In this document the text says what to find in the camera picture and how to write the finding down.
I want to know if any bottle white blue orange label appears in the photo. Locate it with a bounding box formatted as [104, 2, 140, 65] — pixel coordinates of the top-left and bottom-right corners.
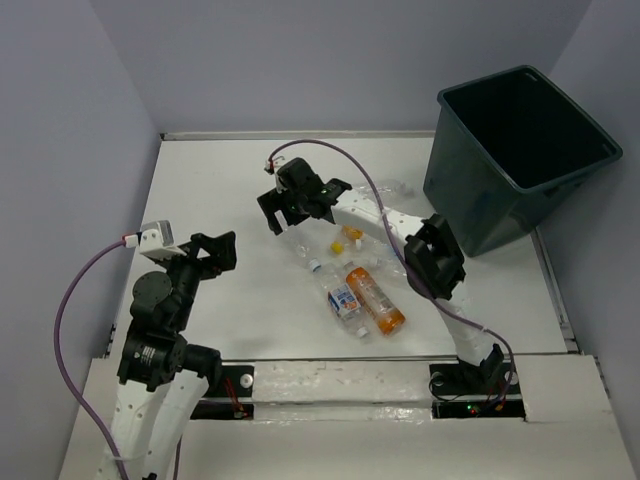
[308, 259, 369, 340]

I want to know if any clear crushed bottle near bin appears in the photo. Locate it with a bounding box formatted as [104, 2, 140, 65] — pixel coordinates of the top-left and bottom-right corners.
[353, 179, 415, 204]

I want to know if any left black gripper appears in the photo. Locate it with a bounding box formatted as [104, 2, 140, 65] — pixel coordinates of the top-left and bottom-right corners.
[154, 229, 237, 328]

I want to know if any clear bottle white blue cap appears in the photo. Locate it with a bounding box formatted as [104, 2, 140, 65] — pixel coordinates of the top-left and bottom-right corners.
[367, 257, 408, 288]

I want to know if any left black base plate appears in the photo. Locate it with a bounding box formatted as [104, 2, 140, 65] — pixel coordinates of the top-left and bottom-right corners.
[191, 364, 255, 421]

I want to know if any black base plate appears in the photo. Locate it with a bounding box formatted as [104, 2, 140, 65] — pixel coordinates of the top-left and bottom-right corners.
[428, 362, 526, 420]
[191, 364, 255, 421]

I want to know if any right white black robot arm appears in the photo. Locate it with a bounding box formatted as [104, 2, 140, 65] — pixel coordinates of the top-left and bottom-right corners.
[258, 158, 515, 405]

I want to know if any clear bottle blue label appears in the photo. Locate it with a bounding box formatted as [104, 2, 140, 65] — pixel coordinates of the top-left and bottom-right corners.
[355, 237, 397, 261]

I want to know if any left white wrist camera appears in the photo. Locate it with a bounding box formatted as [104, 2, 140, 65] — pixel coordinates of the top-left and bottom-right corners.
[138, 220, 176, 260]

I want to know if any long clear ribbed bottle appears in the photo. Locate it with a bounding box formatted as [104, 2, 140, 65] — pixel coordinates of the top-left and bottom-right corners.
[283, 227, 323, 272]

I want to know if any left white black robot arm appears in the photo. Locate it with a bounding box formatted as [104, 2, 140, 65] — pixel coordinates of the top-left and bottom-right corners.
[96, 221, 237, 479]

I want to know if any small bottle orange band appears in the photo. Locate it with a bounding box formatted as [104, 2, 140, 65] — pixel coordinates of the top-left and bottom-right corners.
[329, 226, 364, 255]

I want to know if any dark green plastic bin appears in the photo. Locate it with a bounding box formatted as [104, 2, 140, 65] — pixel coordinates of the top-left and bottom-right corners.
[423, 65, 623, 257]

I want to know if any orange juice bottle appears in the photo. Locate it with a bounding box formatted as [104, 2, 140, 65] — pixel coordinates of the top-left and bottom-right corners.
[343, 261, 406, 336]

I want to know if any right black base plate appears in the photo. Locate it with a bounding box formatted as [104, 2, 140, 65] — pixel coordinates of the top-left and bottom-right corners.
[428, 362, 526, 420]

